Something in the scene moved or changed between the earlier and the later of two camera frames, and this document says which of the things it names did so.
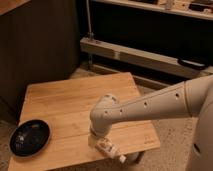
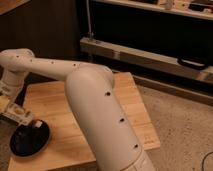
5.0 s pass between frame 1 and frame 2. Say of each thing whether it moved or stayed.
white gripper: moved
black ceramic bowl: stayed
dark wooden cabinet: stayed
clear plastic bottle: moved
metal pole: stayed
